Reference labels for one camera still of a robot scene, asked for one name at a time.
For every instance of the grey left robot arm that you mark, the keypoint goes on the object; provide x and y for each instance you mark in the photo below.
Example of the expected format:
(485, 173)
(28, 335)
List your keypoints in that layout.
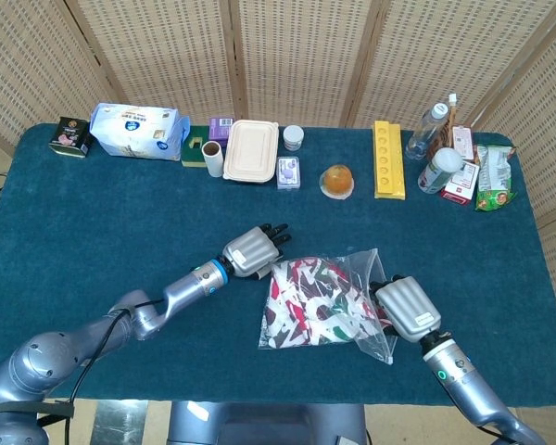
(41, 357)

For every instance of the brown patterned bottle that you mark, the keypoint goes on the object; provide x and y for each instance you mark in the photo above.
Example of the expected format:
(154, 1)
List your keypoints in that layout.
(446, 130)

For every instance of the green snack packet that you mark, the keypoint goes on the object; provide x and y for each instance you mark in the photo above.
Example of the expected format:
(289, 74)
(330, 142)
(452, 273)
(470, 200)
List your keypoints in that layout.
(496, 176)

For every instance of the teal blue tablecloth-covered table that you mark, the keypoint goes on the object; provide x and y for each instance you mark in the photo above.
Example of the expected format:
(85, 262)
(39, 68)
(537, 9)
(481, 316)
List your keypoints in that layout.
(120, 222)

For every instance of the clear plastic zip bag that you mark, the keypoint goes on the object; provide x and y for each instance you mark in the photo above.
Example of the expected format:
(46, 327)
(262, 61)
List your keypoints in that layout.
(368, 264)

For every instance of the white red green patterned clothes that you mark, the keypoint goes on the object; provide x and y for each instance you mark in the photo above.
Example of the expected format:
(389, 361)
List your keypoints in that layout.
(315, 306)

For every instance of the purple cardboard box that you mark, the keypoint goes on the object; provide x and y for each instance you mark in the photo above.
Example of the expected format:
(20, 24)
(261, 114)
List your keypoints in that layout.
(220, 130)

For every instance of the white green cylinder can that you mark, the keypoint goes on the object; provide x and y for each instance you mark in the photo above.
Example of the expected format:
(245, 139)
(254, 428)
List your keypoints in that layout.
(438, 174)

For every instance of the white pink small box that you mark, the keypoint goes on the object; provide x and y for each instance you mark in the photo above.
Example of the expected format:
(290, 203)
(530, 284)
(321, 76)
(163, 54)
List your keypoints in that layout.
(463, 141)

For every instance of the yellow tray with holes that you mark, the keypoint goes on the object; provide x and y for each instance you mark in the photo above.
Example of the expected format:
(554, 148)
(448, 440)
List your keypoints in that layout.
(389, 162)

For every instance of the orange jelly cup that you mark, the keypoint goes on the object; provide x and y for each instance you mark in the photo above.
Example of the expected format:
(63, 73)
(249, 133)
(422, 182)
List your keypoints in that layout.
(337, 181)

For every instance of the blue white tissue pack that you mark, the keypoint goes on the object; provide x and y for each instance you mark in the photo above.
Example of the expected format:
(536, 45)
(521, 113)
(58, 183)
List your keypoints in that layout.
(134, 130)

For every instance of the small white lidded jar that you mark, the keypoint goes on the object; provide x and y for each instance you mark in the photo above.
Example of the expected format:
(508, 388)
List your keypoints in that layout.
(293, 138)

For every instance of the dark green tin can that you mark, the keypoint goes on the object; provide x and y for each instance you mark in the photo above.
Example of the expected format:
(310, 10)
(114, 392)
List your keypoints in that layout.
(69, 136)

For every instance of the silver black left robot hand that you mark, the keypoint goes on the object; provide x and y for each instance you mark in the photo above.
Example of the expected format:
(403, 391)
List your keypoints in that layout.
(250, 252)

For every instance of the clear purple small box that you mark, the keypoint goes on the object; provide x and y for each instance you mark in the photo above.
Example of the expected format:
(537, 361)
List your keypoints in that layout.
(288, 172)

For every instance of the woven folding screen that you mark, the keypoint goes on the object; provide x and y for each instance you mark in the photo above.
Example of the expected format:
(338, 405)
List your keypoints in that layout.
(306, 55)

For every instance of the beige lidded lunch box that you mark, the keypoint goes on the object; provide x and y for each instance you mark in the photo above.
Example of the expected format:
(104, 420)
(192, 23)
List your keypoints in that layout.
(251, 150)

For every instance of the shiny metal base plate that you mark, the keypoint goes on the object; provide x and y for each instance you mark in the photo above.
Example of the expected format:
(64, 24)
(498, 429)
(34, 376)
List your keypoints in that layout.
(120, 422)

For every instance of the yellow green sponge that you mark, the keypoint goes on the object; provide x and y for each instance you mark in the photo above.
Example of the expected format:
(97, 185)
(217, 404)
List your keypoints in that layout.
(190, 155)

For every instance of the white paper roll tube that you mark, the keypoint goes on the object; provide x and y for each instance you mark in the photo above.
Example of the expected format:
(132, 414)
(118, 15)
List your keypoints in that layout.
(213, 162)

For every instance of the clear plastic water bottle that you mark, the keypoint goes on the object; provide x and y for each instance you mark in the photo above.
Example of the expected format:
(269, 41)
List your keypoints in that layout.
(424, 134)

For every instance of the red white carton box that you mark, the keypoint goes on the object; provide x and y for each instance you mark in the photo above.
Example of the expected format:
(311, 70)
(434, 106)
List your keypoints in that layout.
(461, 185)

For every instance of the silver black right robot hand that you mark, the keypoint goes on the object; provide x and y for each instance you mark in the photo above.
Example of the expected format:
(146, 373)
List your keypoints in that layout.
(408, 306)

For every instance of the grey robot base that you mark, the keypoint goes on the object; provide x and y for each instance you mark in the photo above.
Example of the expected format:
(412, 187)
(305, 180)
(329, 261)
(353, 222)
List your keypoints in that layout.
(269, 424)

